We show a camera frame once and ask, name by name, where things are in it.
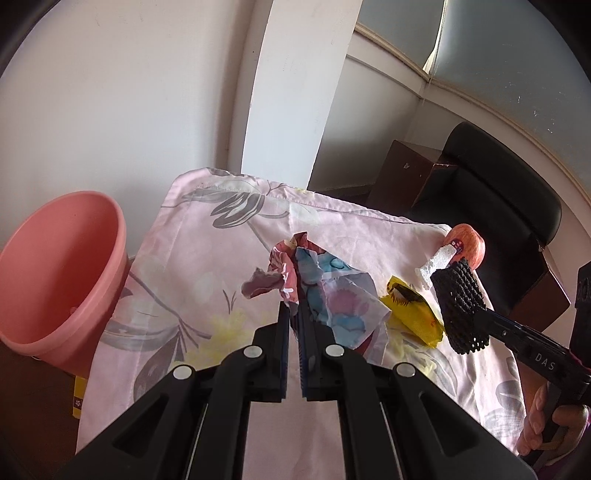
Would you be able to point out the yellow box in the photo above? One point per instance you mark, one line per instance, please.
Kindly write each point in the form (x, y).
(79, 397)

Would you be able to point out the brown wooden side table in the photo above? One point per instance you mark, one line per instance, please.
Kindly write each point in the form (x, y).
(549, 286)

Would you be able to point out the pink floral cloth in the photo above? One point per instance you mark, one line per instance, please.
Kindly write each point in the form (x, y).
(184, 258)

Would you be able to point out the pink plastic bucket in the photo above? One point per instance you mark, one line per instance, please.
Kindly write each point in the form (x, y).
(55, 277)

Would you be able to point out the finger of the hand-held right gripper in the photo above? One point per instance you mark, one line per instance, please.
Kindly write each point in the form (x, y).
(501, 327)

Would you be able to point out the black leather chair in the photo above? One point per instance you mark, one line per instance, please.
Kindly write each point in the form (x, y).
(498, 184)

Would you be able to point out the window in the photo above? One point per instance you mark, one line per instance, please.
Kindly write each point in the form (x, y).
(508, 55)

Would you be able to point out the brown wooden cabinet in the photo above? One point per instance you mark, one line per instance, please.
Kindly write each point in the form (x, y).
(401, 175)

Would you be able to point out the yellow snack wrapper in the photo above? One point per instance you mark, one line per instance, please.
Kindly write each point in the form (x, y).
(418, 318)

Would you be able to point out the person's right hand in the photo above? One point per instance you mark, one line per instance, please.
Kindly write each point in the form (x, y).
(531, 429)

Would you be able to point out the black foam net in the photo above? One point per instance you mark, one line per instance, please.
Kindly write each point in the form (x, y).
(461, 309)

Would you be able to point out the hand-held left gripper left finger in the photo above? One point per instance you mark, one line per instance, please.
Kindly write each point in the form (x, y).
(285, 332)

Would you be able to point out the red apple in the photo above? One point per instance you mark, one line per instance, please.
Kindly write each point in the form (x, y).
(466, 240)

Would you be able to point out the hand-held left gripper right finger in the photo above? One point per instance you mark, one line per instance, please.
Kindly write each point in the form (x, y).
(301, 341)

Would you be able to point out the white foam piece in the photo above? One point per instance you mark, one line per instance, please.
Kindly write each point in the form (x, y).
(434, 265)

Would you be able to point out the floral paper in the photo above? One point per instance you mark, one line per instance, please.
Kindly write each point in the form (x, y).
(341, 304)

